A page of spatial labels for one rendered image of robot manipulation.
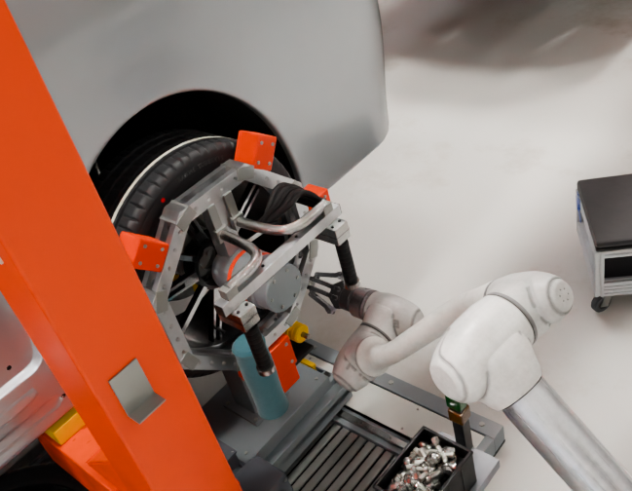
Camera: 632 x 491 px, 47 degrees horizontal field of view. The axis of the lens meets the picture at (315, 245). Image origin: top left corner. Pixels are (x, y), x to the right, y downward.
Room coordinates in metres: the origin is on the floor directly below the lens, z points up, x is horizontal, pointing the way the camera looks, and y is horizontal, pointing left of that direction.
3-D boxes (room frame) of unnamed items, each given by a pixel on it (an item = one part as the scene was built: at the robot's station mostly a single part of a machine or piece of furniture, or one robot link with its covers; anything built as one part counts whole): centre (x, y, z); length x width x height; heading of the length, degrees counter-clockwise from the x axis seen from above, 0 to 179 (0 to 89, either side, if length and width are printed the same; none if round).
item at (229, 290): (1.41, 0.21, 1.03); 0.19 x 0.18 x 0.11; 40
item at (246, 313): (1.31, 0.21, 0.93); 0.09 x 0.05 x 0.05; 40
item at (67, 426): (1.39, 0.73, 0.70); 0.14 x 0.14 x 0.05; 40
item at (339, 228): (1.52, -0.05, 0.93); 0.09 x 0.05 x 0.05; 40
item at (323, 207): (1.54, 0.06, 1.03); 0.19 x 0.18 x 0.11; 40
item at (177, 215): (1.57, 0.22, 0.85); 0.54 x 0.07 x 0.54; 130
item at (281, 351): (1.60, 0.24, 0.48); 0.16 x 0.12 x 0.17; 40
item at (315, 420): (1.70, 0.33, 0.13); 0.50 x 0.36 x 0.10; 130
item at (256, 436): (1.70, 0.33, 0.32); 0.40 x 0.30 x 0.28; 130
